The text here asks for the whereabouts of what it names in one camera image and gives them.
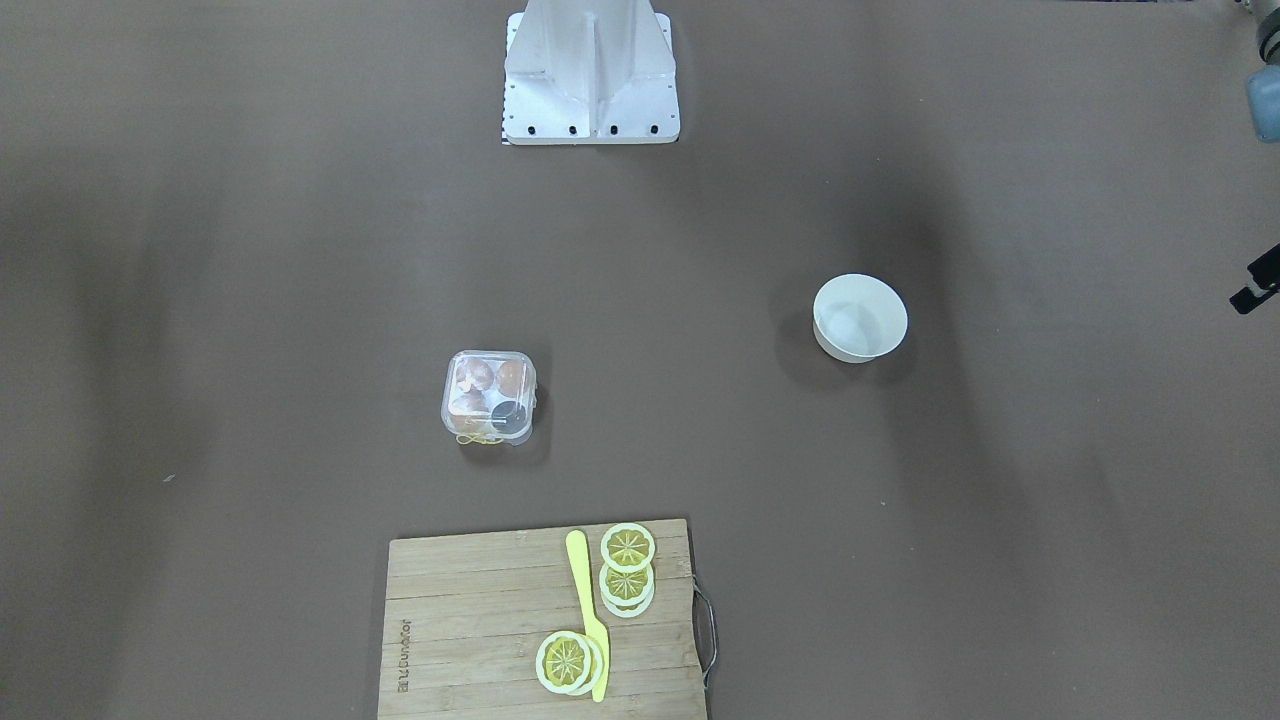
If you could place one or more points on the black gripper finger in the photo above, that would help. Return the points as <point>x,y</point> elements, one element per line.
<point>1264,282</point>

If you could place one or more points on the clear plastic egg box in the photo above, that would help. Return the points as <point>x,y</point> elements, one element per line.
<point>510,422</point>

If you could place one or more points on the brown egg from bowl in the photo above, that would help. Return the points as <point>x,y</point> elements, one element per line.
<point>511,377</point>

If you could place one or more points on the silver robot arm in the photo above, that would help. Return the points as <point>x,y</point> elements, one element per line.
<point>1262,91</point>

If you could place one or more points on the brown egg rear slot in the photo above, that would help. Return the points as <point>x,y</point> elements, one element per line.
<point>472,374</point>

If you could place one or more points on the brown egg slot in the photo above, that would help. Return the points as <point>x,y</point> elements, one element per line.
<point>472,374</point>
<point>470,407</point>

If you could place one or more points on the brown egg front slot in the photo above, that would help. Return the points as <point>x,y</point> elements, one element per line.
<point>470,407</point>

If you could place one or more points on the white ceramic bowl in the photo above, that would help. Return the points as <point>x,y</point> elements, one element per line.
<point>857,318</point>

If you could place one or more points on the yellow plastic knife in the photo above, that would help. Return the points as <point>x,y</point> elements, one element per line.
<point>578,554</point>

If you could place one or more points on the bamboo cutting board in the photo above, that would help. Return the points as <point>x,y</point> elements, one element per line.
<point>464,617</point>

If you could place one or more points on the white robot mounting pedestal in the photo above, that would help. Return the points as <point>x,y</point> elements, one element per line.
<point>589,73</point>

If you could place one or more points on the lemon slice near handle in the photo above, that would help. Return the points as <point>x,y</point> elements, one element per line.
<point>569,663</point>

